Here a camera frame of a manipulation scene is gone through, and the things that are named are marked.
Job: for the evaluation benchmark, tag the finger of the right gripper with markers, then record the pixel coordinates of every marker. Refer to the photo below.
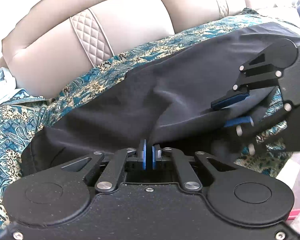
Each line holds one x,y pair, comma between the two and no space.
257,73
243,131

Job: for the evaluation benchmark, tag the black pants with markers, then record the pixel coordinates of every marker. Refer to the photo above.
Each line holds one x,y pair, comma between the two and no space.
164,102

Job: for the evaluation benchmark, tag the teal patterned sofa throw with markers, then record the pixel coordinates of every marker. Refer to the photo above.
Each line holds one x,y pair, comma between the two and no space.
22,118

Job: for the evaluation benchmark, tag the beige leather sofa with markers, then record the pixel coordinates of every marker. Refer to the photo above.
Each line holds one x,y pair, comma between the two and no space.
45,44

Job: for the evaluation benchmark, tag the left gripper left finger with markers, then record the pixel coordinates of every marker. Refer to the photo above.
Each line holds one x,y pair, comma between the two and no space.
114,172

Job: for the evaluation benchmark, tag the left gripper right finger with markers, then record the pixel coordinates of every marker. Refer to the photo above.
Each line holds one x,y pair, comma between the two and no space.
199,172

